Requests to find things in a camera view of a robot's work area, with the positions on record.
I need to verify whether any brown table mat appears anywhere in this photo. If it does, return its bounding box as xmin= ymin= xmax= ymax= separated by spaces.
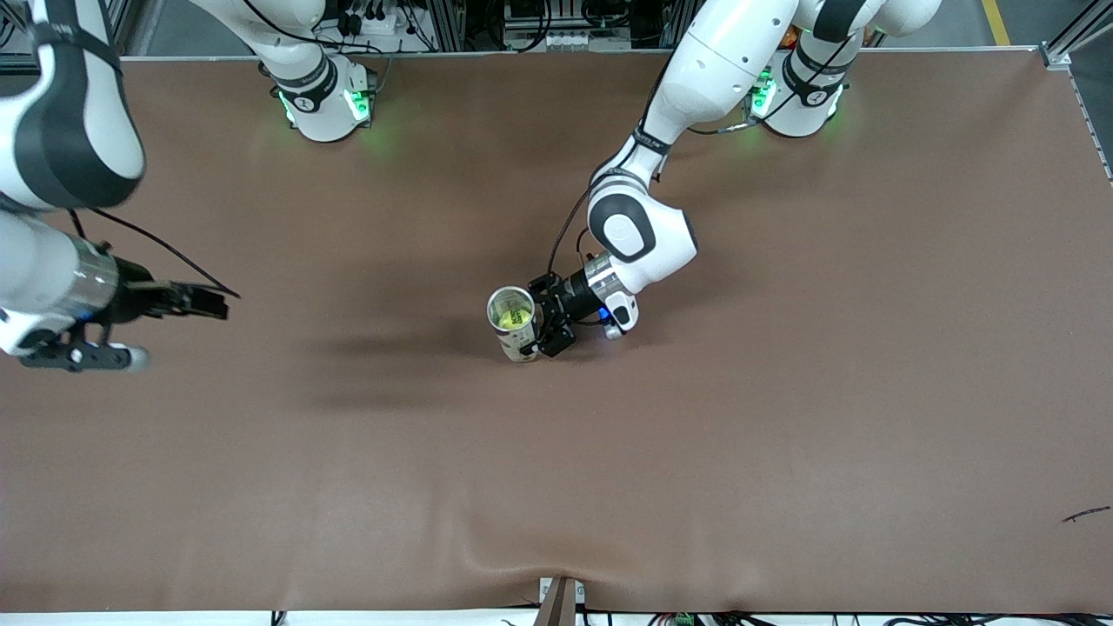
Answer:
xmin=0 ymin=48 xmax=1113 ymax=614

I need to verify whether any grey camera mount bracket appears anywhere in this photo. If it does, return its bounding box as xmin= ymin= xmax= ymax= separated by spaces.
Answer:
xmin=534 ymin=576 xmax=586 ymax=626

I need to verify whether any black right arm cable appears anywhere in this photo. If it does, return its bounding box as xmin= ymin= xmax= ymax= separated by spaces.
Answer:
xmin=68 ymin=205 xmax=243 ymax=301

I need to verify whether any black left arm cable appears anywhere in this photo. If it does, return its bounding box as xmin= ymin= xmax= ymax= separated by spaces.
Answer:
xmin=546 ymin=50 xmax=690 ymax=277

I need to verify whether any white blue tennis ball can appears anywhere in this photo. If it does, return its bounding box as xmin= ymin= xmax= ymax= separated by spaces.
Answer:
xmin=485 ymin=286 xmax=545 ymax=364

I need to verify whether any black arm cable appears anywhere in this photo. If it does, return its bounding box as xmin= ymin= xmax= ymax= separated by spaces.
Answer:
xmin=546 ymin=50 xmax=690 ymax=277
xmin=68 ymin=205 xmax=243 ymax=301

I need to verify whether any white power strip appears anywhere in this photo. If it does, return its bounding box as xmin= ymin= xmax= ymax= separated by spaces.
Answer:
xmin=335 ymin=4 xmax=410 ymax=37

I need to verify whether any aluminium frame profile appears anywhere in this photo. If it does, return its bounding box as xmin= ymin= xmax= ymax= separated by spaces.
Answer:
xmin=1042 ymin=0 xmax=1113 ymax=70

